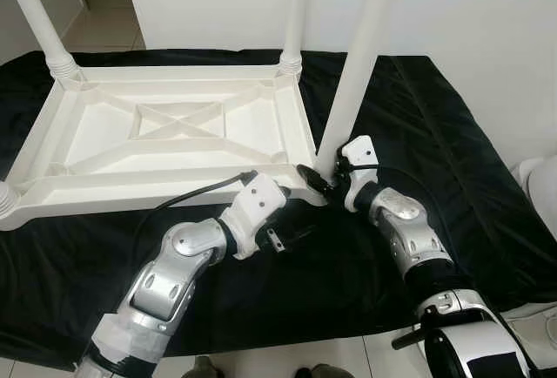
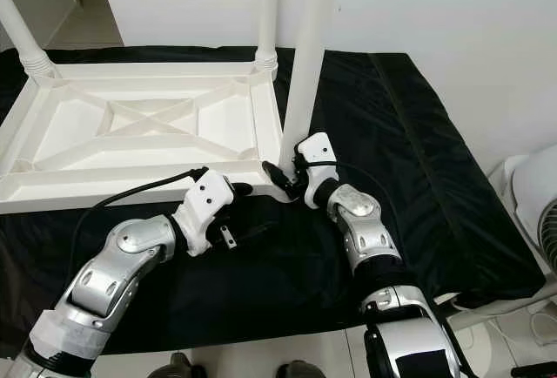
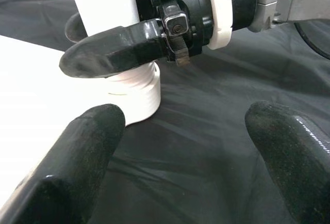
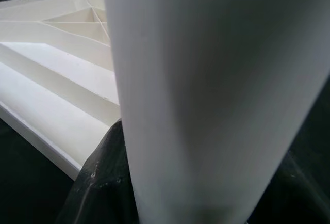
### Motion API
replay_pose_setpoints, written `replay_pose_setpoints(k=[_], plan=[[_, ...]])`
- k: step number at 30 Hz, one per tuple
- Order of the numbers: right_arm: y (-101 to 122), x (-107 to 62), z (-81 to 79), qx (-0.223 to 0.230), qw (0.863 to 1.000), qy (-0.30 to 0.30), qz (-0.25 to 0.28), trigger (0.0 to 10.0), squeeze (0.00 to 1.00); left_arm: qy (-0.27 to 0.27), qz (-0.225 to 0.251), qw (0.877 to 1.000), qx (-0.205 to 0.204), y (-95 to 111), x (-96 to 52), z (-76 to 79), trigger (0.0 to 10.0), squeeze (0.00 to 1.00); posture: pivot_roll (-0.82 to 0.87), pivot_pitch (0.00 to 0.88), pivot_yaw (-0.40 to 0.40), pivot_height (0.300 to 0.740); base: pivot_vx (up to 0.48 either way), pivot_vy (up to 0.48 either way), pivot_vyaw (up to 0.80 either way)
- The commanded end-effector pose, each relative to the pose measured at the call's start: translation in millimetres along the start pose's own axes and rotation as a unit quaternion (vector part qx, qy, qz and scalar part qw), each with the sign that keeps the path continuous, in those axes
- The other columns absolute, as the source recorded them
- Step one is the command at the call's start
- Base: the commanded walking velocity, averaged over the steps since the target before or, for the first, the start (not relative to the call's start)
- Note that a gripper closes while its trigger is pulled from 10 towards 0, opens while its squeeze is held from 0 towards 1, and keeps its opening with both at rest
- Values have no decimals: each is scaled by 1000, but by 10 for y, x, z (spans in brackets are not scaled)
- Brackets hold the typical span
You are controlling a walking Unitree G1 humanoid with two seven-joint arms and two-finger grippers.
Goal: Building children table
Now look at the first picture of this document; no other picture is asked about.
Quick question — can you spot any white plastic table top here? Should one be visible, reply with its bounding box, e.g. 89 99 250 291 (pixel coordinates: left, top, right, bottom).
0 63 330 233

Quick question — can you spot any white pedestal fan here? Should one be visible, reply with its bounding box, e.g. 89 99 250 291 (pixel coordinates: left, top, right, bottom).
487 156 557 322

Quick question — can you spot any black cloth table cover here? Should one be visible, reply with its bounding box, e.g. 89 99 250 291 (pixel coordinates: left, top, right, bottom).
0 47 557 370

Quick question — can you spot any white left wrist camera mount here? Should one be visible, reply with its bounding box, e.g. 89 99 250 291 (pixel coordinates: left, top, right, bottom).
218 173 290 261

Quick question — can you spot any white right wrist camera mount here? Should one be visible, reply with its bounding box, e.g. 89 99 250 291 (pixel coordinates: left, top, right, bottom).
338 135 379 213

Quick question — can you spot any grey robot foot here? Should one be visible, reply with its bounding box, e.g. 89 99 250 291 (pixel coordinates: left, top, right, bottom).
296 363 353 378
193 356 223 378

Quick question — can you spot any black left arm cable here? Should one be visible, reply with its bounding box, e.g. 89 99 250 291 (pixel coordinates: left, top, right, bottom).
131 169 260 248

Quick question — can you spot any grey robot right foot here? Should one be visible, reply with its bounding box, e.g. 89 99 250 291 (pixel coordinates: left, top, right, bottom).
296 363 353 378

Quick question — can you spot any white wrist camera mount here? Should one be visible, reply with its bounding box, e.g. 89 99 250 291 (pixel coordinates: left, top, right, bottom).
218 173 290 261
338 135 379 213

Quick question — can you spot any grey robot left foot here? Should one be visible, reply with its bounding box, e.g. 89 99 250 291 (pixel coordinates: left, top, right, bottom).
193 356 223 378

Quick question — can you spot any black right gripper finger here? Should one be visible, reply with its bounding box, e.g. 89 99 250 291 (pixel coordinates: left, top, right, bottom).
296 165 333 198

